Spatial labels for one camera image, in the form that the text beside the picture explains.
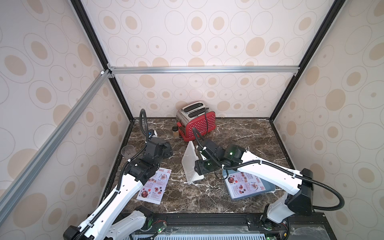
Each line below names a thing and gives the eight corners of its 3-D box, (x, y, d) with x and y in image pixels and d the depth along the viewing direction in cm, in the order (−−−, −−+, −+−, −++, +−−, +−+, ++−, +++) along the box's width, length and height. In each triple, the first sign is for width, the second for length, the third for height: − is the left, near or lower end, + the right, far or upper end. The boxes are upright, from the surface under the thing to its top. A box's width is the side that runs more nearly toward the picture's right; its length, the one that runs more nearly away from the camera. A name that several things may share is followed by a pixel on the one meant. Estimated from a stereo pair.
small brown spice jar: (173, 139, 109) (171, 130, 101) (174, 136, 112) (172, 126, 103) (179, 139, 109) (177, 130, 101) (179, 136, 112) (178, 126, 103)
